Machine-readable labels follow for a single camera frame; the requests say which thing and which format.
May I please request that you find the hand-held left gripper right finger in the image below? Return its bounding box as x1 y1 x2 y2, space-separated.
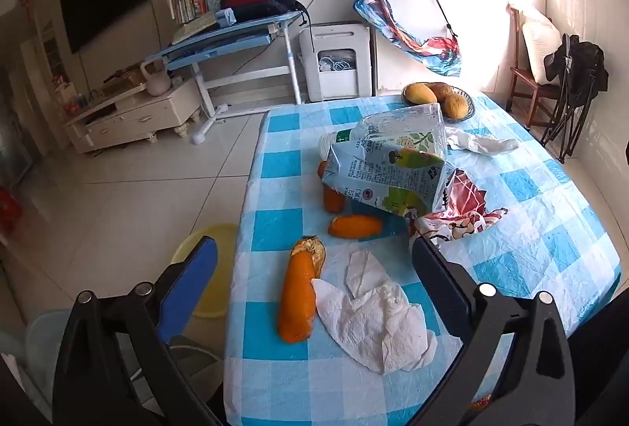
412 237 578 426

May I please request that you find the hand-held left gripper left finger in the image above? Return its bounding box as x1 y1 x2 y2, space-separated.
51 235 222 426

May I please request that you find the yellow plastic basin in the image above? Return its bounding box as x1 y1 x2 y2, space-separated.
169 223 239 320

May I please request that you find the large white tissue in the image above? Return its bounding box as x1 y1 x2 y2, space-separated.
311 250 439 375

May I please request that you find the crushed drink carton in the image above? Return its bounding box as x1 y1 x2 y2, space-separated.
322 131 458 218

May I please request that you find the colourful snack wrapper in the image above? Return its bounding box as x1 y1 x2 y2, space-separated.
409 168 509 250

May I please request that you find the blue checkered tablecloth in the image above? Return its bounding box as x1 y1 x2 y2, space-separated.
223 92 622 426

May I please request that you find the long orange peel piece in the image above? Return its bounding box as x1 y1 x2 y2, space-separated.
278 237 326 344

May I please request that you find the clear plastic bottle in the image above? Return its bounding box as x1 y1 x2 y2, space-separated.
318 103 449 162

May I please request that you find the pale teal chair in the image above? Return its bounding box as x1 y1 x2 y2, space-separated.
22 308 224 426

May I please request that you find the cream television cabinet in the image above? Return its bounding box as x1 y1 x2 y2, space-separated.
64 77 202 155

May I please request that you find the dark fruit plate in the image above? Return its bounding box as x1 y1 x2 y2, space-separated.
401 83 476 121

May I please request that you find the pink kettlebell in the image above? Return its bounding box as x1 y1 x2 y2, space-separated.
140 60 172 97

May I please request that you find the black folding chair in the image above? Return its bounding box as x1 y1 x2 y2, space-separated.
541 82 598 164

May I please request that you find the cardboard box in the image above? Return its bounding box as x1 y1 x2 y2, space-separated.
101 70 148 95

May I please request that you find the wooden chair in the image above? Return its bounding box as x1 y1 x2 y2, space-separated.
506 6 561 127

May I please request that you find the colourful hanging bag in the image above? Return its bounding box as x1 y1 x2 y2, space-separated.
354 0 463 78

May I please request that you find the blue tilting study desk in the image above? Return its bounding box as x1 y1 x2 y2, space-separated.
142 11 305 144

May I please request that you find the white pillow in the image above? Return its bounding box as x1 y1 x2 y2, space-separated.
521 7 563 85

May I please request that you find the black jacket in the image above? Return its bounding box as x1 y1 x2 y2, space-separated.
543 33 610 95

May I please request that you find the white air purifier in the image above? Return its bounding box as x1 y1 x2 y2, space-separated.
299 20 373 103

